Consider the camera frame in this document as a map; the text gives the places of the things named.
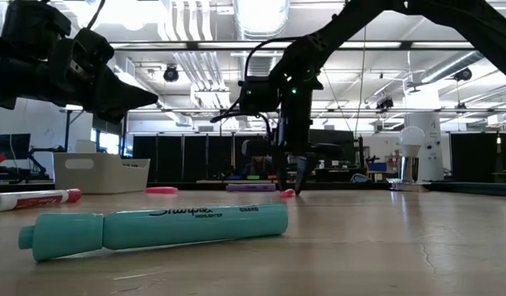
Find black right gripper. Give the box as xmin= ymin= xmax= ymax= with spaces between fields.
xmin=242 ymin=88 xmax=344 ymax=196

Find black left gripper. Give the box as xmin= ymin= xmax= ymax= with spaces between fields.
xmin=13 ymin=27 xmax=159 ymax=124

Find person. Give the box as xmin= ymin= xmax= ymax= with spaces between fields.
xmin=246 ymin=155 xmax=274 ymax=178

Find purple highlighter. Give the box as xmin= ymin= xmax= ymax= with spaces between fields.
xmin=226 ymin=183 xmax=277 ymax=193

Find black computer monitor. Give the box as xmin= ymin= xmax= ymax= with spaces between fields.
xmin=0 ymin=133 xmax=31 ymax=161
xmin=305 ymin=128 xmax=356 ymax=168

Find black partition panels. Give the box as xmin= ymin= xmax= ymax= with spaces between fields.
xmin=132 ymin=134 xmax=285 ymax=183
xmin=449 ymin=132 xmax=506 ymax=183

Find white plastic storage bin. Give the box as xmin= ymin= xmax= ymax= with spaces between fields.
xmin=53 ymin=151 xmax=151 ymax=195

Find black overhead beam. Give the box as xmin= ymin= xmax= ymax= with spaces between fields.
xmin=108 ymin=39 xmax=476 ymax=51

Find white light bulb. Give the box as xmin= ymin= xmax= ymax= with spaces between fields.
xmin=398 ymin=125 xmax=425 ymax=158

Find teal Sharpie highlighter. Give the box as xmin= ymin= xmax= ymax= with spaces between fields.
xmin=17 ymin=203 xmax=290 ymax=263

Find red Expo dry-erase marker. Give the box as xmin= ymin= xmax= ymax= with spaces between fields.
xmin=0 ymin=188 xmax=82 ymax=214

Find white round column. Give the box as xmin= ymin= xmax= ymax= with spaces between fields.
xmin=403 ymin=111 xmax=445 ymax=182

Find black truss frame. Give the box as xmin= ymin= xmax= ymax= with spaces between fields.
xmin=63 ymin=106 xmax=506 ymax=155

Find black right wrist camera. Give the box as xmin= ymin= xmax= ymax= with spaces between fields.
xmin=238 ymin=76 xmax=278 ymax=114

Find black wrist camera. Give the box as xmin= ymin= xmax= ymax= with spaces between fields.
xmin=1 ymin=0 xmax=72 ymax=50
xmin=238 ymin=76 xmax=278 ymax=114

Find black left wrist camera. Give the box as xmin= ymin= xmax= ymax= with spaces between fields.
xmin=1 ymin=0 xmax=72 ymax=50

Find black hanging cable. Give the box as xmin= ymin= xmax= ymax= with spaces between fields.
xmin=353 ymin=26 xmax=368 ymax=139

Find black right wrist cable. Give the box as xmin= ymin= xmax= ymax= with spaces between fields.
xmin=210 ymin=36 xmax=295 ymax=136

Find silver ventilation duct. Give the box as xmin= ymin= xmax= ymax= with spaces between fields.
xmin=234 ymin=0 xmax=290 ymax=40

